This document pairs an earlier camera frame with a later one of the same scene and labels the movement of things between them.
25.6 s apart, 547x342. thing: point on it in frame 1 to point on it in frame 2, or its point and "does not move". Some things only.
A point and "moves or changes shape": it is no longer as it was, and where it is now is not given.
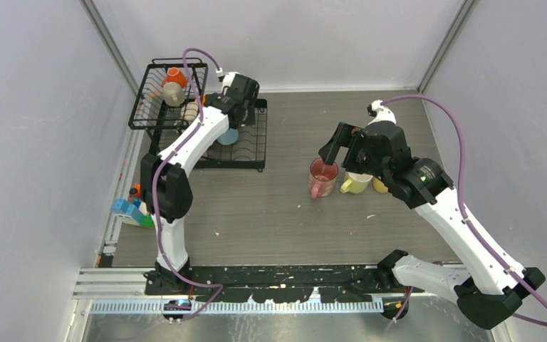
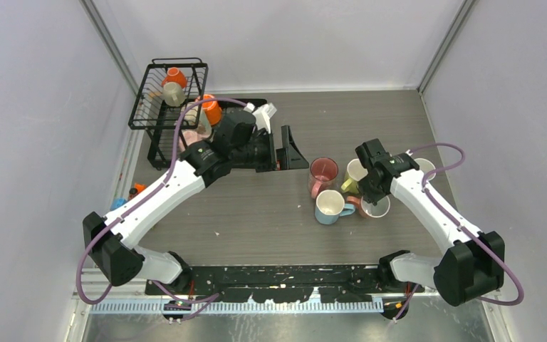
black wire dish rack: [170, 91] does not move
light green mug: [355, 183] does not move
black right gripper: [342, 137] to [368, 194]
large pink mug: [321, 178] does not move
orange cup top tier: [174, 75] does not move
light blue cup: [228, 137] moves or changes shape
